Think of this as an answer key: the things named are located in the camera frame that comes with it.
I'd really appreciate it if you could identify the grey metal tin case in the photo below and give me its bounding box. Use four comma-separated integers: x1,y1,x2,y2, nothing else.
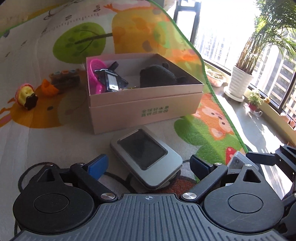
110,126,183,190

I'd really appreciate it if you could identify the orange toy cup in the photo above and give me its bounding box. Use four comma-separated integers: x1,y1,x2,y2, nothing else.
41,79,59,97

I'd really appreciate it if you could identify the black binder clip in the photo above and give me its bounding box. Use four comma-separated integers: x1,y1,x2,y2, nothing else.
96,61,128,92

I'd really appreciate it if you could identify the brown plush finger toy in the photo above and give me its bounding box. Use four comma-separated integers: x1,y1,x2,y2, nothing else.
49,69,80,91

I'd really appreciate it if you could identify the pink yellow toy cupcake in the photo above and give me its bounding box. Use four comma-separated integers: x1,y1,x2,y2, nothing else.
15,83,38,110

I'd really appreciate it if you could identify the pink toy net basket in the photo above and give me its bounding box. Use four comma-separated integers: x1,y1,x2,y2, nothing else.
88,59,107,95

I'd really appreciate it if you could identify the black plush toy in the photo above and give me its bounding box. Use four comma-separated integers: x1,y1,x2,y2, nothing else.
139,62,190,88

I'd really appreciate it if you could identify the white battery holder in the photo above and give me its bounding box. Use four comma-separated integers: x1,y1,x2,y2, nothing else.
227,151,262,175

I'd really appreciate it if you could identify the small red potted plant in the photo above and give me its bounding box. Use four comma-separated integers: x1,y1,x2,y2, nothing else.
247,90,270,117

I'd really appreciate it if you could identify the pink cardboard box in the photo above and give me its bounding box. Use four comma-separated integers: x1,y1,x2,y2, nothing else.
86,53,204,134

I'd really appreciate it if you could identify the white bowl on sill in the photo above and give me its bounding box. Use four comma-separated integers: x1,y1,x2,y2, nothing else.
205,66,225,87

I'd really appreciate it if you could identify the colourful cartoon play mat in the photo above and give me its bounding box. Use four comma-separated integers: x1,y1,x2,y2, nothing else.
1,1,246,240

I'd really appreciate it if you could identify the white potted palm plant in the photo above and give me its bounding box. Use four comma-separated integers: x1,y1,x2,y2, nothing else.
223,1,295,102

